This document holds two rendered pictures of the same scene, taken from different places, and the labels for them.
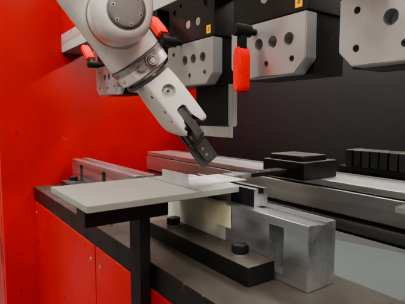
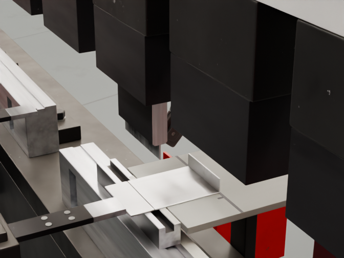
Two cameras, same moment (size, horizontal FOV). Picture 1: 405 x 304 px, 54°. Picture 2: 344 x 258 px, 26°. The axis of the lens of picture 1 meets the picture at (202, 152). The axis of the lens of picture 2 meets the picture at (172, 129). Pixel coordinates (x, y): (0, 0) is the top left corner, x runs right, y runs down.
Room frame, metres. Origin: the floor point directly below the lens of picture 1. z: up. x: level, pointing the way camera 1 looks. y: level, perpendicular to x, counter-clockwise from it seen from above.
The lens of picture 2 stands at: (1.59, 0.12, 1.49)
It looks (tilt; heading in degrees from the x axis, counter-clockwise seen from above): 25 degrees down; 187
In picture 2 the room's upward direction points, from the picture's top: straight up
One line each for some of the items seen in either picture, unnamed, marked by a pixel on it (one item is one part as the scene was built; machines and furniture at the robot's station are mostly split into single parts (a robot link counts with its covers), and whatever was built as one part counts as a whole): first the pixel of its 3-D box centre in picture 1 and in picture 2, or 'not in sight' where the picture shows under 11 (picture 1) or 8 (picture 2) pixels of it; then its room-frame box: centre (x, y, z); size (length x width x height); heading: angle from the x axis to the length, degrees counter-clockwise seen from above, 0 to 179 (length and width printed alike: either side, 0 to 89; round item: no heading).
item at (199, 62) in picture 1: (207, 42); (151, 12); (0.77, -0.01, 1.26); 0.15 x 0.09 x 0.17; 35
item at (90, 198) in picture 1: (145, 189); (239, 176); (0.66, 0.10, 1.00); 0.26 x 0.18 x 0.01; 125
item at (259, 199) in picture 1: (223, 188); (135, 200); (0.73, -0.04, 0.99); 0.20 x 0.03 x 0.03; 35
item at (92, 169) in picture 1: (107, 180); not in sight; (1.20, 0.29, 0.92); 0.50 x 0.06 x 0.10; 35
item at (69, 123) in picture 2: not in sight; (42, 107); (0.22, -0.33, 0.89); 0.30 x 0.05 x 0.03; 35
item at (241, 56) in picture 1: (244, 58); not in sight; (0.58, -0.06, 1.20); 0.04 x 0.02 x 0.10; 125
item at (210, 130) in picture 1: (215, 111); (141, 109); (0.75, -0.02, 1.13); 0.10 x 0.02 x 0.10; 35
